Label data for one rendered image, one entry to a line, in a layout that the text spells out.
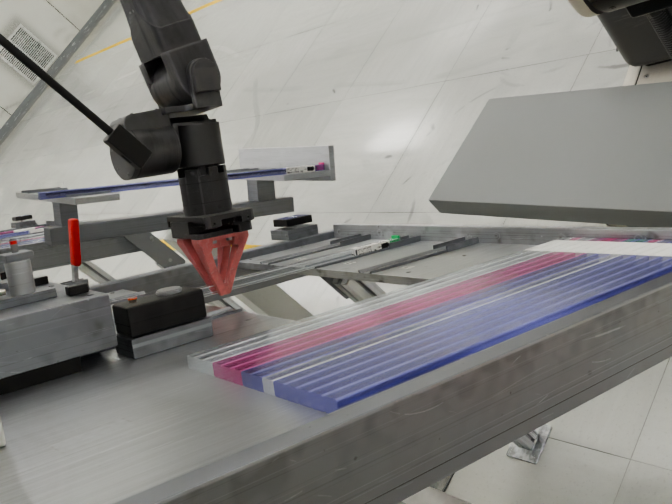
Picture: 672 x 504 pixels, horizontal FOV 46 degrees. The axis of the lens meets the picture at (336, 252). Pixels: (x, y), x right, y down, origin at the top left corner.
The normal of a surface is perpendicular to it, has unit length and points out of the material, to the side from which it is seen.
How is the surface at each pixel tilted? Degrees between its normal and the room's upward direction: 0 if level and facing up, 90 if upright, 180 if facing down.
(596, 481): 0
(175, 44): 88
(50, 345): 90
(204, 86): 90
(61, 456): 43
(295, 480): 90
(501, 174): 0
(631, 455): 0
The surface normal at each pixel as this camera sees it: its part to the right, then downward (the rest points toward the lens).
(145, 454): -0.14, -0.98
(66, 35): 0.62, 0.04
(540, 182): -0.63, -0.58
